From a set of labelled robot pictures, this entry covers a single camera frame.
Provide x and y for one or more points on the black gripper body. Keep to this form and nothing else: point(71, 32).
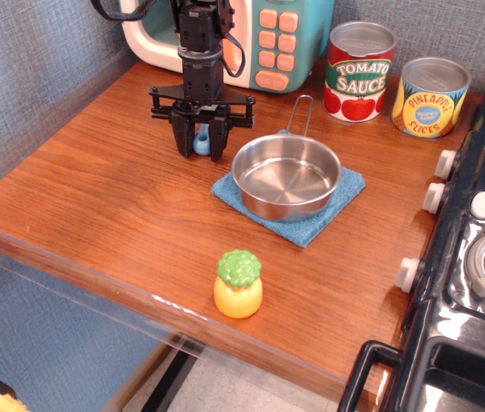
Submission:
point(203, 97)

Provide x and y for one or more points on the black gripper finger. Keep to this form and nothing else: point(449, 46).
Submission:
point(184, 133)
point(218, 135)

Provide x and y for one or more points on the blue handled grey spoon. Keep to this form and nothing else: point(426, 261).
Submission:
point(201, 141)

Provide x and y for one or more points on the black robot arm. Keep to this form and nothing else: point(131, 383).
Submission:
point(202, 26)

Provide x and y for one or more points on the stainless steel pan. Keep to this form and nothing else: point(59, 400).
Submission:
point(286, 177)

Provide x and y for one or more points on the teal toy microwave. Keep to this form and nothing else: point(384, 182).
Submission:
point(280, 41)

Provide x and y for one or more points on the tomato sauce can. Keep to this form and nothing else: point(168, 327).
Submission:
point(359, 66)

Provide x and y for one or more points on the yellow green toy pineapple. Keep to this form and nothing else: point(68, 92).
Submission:
point(238, 288)

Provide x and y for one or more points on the pineapple slices can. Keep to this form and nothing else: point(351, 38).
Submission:
point(430, 96)

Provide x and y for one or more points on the black toy stove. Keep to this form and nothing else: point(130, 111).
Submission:
point(440, 365)

